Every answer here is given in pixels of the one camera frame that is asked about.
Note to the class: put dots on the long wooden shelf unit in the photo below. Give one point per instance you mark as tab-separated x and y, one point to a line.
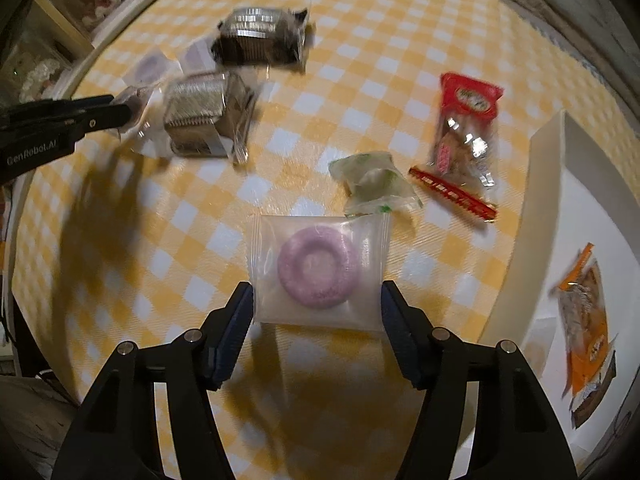
107	50

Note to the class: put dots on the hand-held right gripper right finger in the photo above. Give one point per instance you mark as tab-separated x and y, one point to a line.
400	330

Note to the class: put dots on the dark cake packet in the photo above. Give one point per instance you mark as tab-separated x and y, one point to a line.
195	105
255	35

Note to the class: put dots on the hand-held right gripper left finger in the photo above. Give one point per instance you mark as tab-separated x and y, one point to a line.
235	330

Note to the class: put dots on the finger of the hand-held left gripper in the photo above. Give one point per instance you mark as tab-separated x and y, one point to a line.
50	107
95	121

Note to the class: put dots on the small grey candy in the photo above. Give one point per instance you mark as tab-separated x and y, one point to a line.
136	100

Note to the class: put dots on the clear cylinder doll case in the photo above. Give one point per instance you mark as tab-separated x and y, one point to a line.
37	70

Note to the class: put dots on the red snack packet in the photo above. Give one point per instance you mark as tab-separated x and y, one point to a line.
465	125

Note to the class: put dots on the white cardboard box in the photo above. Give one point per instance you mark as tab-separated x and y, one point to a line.
550	240

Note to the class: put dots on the brown chocolate bar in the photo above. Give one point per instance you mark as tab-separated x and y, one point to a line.
590	402

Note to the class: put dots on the orange snack packet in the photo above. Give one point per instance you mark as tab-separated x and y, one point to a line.
587	320

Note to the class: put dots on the green candy packet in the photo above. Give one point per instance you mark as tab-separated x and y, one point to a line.
372	180

